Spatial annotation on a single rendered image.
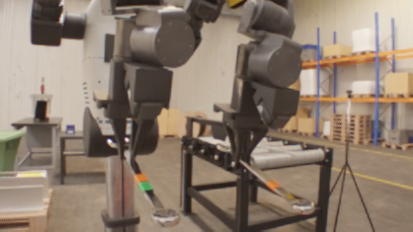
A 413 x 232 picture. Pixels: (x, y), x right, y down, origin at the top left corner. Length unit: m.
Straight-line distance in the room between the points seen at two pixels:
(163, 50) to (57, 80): 12.25
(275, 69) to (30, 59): 12.48
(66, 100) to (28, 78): 1.75
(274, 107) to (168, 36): 0.17
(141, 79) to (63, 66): 12.27
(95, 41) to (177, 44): 0.52
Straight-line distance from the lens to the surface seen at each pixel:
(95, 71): 0.82
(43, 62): 12.66
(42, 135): 6.25
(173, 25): 0.33
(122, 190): 0.91
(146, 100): 0.32
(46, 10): 0.86
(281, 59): 0.40
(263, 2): 0.46
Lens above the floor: 1.34
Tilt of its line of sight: level
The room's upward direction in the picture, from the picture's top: 1 degrees clockwise
